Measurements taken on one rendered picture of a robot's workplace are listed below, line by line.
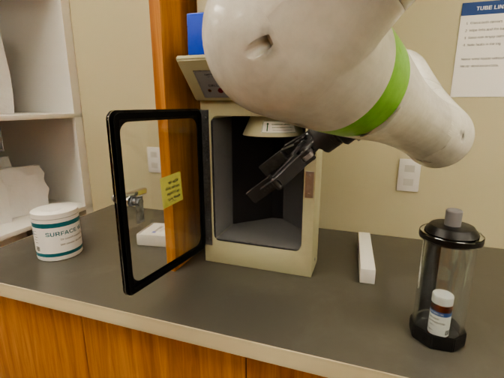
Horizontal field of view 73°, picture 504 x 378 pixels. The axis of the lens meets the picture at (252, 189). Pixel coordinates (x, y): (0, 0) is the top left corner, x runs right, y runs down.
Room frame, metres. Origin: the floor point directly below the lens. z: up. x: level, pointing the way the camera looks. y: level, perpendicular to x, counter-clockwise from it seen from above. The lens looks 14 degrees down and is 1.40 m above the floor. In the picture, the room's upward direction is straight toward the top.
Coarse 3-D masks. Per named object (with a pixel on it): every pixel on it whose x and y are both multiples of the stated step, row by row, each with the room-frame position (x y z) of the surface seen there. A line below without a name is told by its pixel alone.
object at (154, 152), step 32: (128, 128) 0.71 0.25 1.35; (160, 128) 0.79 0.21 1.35; (192, 128) 0.90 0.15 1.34; (128, 160) 0.70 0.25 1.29; (160, 160) 0.78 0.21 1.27; (192, 160) 0.89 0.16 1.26; (128, 192) 0.69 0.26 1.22; (160, 192) 0.78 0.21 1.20; (192, 192) 0.89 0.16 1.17; (128, 224) 0.68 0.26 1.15; (160, 224) 0.77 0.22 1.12; (192, 224) 0.88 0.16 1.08; (160, 256) 0.76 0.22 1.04
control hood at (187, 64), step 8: (184, 56) 0.84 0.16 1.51; (192, 56) 0.83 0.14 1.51; (200, 56) 0.82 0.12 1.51; (184, 64) 0.85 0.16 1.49; (192, 64) 0.84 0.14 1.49; (200, 64) 0.84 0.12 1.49; (184, 72) 0.87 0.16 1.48; (192, 72) 0.86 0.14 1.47; (192, 80) 0.88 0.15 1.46; (192, 88) 0.90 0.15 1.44; (200, 88) 0.89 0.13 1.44; (200, 96) 0.91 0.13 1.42
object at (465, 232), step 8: (448, 208) 0.61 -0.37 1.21; (456, 208) 0.61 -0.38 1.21; (448, 216) 0.60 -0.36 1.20; (456, 216) 0.60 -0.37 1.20; (432, 224) 0.61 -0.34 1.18; (440, 224) 0.61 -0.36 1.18; (448, 224) 0.60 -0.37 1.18; (456, 224) 0.59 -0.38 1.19; (464, 224) 0.61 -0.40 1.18; (432, 232) 0.60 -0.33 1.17; (440, 232) 0.59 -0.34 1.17; (448, 232) 0.58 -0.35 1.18; (456, 232) 0.57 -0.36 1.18; (464, 232) 0.57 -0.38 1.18; (472, 232) 0.57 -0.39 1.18; (456, 240) 0.57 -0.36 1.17; (464, 240) 0.56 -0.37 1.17; (472, 240) 0.56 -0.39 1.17
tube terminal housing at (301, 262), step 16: (208, 112) 0.95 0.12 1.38; (224, 112) 0.93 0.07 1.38; (240, 112) 0.92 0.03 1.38; (320, 160) 0.93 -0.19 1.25; (304, 176) 0.86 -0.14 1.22; (320, 176) 0.94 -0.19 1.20; (304, 208) 0.86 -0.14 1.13; (304, 224) 0.86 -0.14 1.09; (304, 240) 0.86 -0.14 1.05; (208, 256) 0.95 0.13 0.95; (224, 256) 0.93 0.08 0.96; (240, 256) 0.92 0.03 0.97; (256, 256) 0.90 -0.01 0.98; (272, 256) 0.89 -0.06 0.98; (288, 256) 0.87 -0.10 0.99; (304, 256) 0.86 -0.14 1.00; (288, 272) 0.87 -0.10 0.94; (304, 272) 0.86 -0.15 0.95
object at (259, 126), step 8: (248, 120) 0.99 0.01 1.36; (256, 120) 0.94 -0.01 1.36; (264, 120) 0.93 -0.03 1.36; (272, 120) 0.92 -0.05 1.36; (248, 128) 0.95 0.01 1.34; (256, 128) 0.93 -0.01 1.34; (264, 128) 0.92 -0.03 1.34; (272, 128) 0.91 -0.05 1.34; (280, 128) 0.91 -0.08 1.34; (288, 128) 0.92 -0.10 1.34; (296, 128) 0.94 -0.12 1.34; (256, 136) 0.92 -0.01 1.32; (264, 136) 0.91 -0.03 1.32; (272, 136) 0.90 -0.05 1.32; (280, 136) 0.90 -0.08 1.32; (288, 136) 0.91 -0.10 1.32
